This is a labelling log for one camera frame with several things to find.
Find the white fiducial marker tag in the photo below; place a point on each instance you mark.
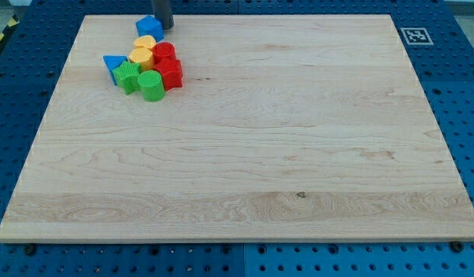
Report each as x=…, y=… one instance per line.
x=416, y=36

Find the black bolt front left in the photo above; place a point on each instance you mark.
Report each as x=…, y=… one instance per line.
x=29, y=249

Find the blue triangle block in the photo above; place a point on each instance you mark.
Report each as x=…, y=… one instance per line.
x=112, y=62

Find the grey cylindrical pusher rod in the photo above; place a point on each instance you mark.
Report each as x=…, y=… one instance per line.
x=162, y=10

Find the red star block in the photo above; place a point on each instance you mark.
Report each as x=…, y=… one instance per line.
x=171, y=72

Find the black bolt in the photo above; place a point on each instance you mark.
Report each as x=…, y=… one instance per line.
x=456, y=246
x=29, y=249

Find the black bolt front right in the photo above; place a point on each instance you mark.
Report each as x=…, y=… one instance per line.
x=456, y=246

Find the yellow hexagon block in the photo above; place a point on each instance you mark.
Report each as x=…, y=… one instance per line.
x=143, y=56

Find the green star block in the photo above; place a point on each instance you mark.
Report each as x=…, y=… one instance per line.
x=126, y=76

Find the green cylinder block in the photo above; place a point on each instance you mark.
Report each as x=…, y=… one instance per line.
x=151, y=86

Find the blue cube block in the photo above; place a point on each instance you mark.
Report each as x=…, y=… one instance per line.
x=150, y=26

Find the red cylinder block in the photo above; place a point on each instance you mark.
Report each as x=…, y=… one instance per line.
x=164, y=50

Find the light wooden board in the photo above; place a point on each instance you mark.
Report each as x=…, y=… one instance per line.
x=288, y=128

